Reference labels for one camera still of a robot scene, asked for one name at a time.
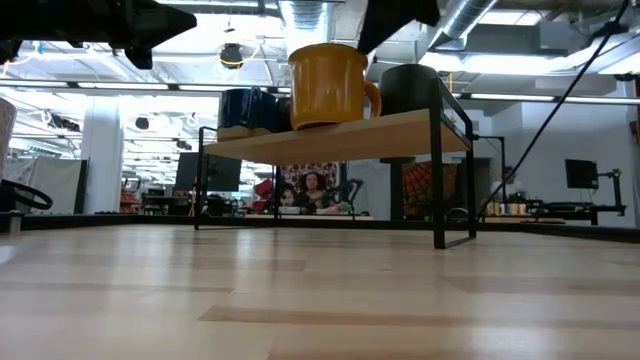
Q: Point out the long ceiling light strip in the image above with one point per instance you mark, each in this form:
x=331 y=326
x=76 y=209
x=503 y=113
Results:
x=125 y=86

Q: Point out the wooden shelf with black frame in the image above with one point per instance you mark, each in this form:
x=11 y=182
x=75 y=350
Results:
x=350 y=140

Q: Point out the black pedestal stand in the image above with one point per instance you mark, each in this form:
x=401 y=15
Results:
x=396 y=195

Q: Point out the white pillar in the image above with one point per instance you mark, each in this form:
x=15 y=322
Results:
x=102 y=160

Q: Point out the patterned wall hanging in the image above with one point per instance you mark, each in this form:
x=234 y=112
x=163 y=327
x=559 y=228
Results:
x=327 y=172

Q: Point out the black table frame rails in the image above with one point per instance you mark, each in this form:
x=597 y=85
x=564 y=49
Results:
x=350 y=224

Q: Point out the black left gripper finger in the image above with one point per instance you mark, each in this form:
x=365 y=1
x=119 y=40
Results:
x=155 y=22
x=140 y=57

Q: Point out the black monitor on arm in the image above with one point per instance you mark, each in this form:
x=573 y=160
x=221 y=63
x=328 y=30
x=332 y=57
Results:
x=581 y=174

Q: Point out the ribbed silver ventilation duct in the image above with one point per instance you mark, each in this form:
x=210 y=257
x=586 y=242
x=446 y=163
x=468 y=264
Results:
x=307 y=20

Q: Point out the black desk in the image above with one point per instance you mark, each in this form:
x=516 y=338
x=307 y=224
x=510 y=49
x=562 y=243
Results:
x=565 y=206

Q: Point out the white partition board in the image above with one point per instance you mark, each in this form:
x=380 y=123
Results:
x=47 y=185

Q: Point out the black mug yellow inside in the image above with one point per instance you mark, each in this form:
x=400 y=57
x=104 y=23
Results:
x=405 y=90

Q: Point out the black hanging dome device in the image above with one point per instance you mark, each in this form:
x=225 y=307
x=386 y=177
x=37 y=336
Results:
x=231 y=56

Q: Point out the small black round speaker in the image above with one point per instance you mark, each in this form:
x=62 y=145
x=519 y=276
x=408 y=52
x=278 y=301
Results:
x=142 y=123

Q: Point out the black computer monitor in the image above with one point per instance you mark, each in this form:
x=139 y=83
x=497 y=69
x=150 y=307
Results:
x=215 y=172

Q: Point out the red object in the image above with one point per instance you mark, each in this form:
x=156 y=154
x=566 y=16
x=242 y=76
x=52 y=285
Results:
x=263 y=190

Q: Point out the orange patterned tapestry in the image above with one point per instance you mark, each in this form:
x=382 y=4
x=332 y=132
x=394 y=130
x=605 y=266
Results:
x=420 y=185

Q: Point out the blue mug with tan base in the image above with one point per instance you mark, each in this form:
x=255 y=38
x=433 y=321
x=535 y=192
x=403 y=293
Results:
x=237 y=110

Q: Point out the green black device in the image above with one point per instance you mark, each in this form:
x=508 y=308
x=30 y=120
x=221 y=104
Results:
x=352 y=190

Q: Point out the person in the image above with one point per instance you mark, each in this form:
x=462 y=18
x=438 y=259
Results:
x=312 y=190

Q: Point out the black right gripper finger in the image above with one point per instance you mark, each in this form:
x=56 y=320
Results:
x=390 y=20

